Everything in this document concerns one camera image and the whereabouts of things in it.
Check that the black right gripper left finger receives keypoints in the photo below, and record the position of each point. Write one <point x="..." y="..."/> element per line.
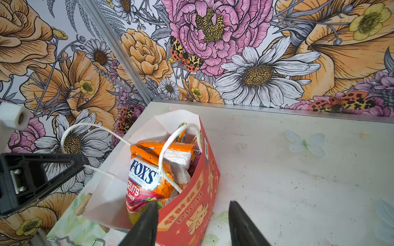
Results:
<point x="144" y="232"/>

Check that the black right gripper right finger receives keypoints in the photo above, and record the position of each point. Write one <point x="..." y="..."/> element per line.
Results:
<point x="242" y="229"/>

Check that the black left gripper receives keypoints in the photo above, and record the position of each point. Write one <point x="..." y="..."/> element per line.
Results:
<point x="28" y="177"/>

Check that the red white paper bag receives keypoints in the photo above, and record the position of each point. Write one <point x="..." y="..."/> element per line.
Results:
<point x="183" y="221"/>

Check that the orange Fox's fruits candy bag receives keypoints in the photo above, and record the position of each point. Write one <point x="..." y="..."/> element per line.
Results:
<point x="146" y="184"/>

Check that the orange snack bag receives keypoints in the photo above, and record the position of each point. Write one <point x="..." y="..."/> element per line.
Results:
<point x="178" y="155"/>

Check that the colourful candy snack bag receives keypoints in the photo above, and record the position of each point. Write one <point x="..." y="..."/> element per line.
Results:
<point x="182" y="138"/>

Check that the metal wire tongs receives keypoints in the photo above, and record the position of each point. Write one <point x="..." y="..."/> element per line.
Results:
<point x="67" y="241"/>

